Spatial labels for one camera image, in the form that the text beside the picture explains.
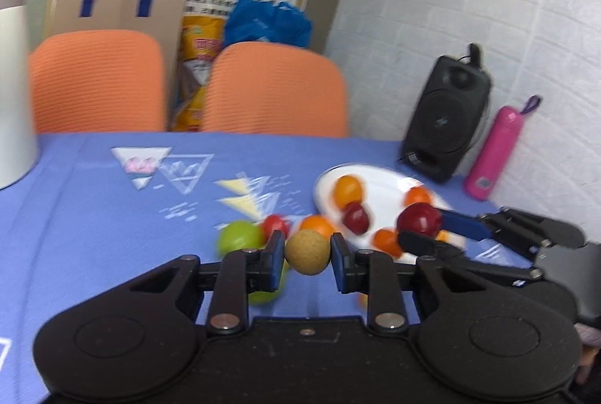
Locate blue printed tablecloth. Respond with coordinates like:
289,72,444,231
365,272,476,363
0,132,601,404

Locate orange chair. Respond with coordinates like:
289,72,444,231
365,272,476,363
28,30,167,135
201,41,349,138

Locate dark red plum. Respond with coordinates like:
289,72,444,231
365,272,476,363
397,203,443,249
342,203,371,236

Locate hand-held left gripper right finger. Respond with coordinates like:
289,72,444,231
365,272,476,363
330,232,491,336

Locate yellow packet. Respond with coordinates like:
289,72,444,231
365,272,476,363
171,14,226,132

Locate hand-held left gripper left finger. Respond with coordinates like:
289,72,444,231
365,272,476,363
127,229,287,336

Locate black speaker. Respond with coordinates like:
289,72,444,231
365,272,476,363
400,54,492,184

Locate blue plastic bag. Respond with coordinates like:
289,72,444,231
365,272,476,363
224,0,313,50

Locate pink water bottle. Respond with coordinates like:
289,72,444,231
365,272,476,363
464,96,542,201

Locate brown paper bag blue handles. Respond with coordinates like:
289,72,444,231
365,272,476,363
44,0,184,57

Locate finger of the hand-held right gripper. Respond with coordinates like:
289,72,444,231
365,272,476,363
399,231,545,289
439,207,587,257

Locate small red fruit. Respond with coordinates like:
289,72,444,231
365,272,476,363
261,214,289,240

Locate white thermos jug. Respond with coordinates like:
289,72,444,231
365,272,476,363
0,0,38,190

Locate small tan round fruit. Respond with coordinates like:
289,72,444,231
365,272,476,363
285,230,331,275

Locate white plate with blue rim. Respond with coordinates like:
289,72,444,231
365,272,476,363
313,163,465,266

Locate green round fruit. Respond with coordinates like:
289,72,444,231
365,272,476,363
217,221,264,257
248,260,289,304

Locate person's right hand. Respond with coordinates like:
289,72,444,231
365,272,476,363
575,322,601,386

